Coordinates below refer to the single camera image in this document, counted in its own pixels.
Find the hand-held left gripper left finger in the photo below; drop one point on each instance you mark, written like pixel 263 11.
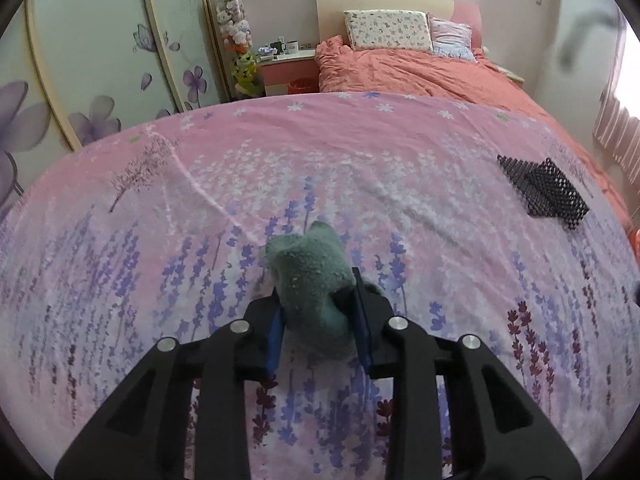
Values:
pixel 274 342

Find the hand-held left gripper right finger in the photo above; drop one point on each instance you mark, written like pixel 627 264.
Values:
pixel 361 325

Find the grey-green fuzzy sock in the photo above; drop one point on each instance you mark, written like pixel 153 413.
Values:
pixel 310 290

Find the pink floral blanket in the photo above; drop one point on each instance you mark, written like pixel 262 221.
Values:
pixel 200 210

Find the black beaded mat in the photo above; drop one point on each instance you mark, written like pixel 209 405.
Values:
pixel 545 190

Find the small red bin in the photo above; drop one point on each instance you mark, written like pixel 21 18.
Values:
pixel 302 86

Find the orange duvet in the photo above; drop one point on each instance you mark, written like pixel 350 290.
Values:
pixel 425 72

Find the pink nightstand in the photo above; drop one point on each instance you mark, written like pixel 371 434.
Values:
pixel 282 72

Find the yellow-green plush toy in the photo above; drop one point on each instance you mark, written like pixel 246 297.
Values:
pixel 245 71

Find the white mug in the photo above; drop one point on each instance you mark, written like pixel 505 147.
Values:
pixel 291 47

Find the dark mug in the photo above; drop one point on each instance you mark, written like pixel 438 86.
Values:
pixel 276 47

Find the white floral pillow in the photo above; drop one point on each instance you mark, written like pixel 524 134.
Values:
pixel 387 30

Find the pink striped pillow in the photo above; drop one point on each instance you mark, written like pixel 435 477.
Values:
pixel 450 37

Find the pink striped curtain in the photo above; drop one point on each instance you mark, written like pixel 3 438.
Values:
pixel 617 135

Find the cream and pink headboard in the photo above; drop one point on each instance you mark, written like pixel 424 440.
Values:
pixel 380 1

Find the clear tube of plush toys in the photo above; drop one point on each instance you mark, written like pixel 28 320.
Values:
pixel 232 20

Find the floral sliding wardrobe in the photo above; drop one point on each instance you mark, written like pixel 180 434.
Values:
pixel 100 60

